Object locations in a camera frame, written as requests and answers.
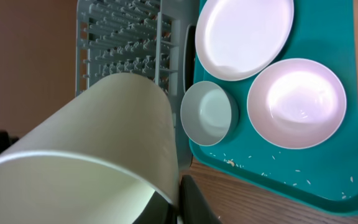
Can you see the grey bowl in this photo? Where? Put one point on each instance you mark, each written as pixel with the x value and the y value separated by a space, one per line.
pixel 209 113

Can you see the large white plate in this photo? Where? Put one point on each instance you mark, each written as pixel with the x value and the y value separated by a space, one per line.
pixel 236 39

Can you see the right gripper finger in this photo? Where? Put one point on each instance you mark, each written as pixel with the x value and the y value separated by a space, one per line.
pixel 194 208

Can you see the teal plastic tray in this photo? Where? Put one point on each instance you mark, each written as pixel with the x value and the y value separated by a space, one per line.
pixel 324 177

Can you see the white cup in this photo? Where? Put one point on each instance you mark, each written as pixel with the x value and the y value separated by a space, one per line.
pixel 99 159

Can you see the grey dishwasher rack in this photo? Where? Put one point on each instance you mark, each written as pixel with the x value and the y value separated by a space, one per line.
pixel 152 38

